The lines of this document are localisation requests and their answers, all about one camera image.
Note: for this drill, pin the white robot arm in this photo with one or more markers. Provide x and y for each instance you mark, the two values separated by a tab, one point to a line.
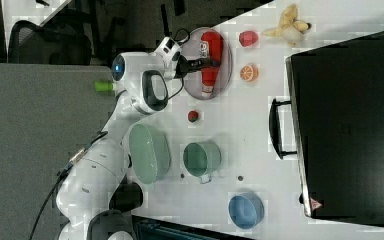
139	80

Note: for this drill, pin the silver toaster oven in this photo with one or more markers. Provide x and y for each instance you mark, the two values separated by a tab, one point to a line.
337	103

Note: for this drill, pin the green perforated colander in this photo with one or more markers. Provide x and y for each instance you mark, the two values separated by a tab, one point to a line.
149	152

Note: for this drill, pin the green mug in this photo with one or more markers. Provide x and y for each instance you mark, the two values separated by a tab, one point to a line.
201	159

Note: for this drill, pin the small red toy strawberry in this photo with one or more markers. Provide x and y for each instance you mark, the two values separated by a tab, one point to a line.
193	116

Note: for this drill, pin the black office chair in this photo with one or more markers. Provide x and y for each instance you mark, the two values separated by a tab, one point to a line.
32	44

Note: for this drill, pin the toy orange half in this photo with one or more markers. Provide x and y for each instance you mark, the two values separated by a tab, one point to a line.
249	72

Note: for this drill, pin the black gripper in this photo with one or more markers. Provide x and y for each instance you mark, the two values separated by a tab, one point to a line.
185	66

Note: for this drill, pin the red ketchup bottle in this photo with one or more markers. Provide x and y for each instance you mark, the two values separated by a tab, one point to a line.
211	46

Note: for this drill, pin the blue bowl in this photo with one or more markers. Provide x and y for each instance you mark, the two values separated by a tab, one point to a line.
246	210

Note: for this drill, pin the toy peeled banana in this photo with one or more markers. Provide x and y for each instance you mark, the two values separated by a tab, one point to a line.
289	27

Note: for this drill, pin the lavender round plate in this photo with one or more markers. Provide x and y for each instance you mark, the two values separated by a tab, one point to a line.
192	81

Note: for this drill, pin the toy strawberry with green top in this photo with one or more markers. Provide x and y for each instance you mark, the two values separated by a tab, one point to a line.
248	38

